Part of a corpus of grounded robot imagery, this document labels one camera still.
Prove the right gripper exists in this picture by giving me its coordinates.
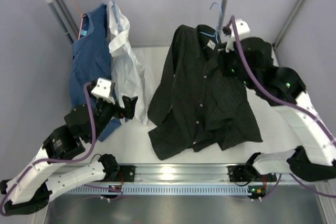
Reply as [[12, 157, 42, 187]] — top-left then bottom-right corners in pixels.
[[218, 40, 256, 92]]

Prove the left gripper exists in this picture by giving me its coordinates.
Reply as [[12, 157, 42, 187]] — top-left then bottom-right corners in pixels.
[[88, 95, 138, 144]]

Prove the blue wire hanger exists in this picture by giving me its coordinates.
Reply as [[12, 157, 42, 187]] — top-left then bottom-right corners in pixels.
[[199, 0, 227, 44]]

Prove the black pinstriped shirt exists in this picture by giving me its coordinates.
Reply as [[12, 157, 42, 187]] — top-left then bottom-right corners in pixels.
[[148, 25, 262, 160]]

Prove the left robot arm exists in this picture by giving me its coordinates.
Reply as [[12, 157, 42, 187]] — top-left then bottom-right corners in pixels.
[[1, 96, 138, 216]]

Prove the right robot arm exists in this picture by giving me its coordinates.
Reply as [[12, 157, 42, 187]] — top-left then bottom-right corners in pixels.
[[218, 37, 335, 182]]

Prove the white shirt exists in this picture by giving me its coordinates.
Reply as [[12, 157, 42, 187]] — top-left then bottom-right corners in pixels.
[[108, 2, 149, 125]]

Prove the blue checked shirt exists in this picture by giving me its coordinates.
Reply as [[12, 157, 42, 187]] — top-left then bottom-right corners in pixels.
[[68, 4, 124, 142]]

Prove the light blue hanger with shirt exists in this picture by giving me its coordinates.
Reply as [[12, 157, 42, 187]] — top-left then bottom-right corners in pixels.
[[112, 0, 123, 32]]

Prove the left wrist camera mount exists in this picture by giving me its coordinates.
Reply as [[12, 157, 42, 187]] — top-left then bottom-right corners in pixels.
[[91, 78, 115, 104]]

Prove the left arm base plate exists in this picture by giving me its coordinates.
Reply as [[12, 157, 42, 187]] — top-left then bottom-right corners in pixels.
[[104, 165, 135, 183]]

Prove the slotted cable duct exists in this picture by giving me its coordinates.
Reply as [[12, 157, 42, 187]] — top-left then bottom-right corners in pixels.
[[68, 185, 251, 196]]

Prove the pink wire hanger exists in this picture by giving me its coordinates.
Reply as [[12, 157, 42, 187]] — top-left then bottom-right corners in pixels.
[[72, 0, 86, 40]]

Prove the aluminium mounting rail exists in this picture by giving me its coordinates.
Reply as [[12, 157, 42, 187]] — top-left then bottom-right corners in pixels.
[[62, 163, 329, 183]]

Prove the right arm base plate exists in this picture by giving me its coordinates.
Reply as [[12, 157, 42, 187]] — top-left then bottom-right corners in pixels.
[[228, 165, 276, 201]]

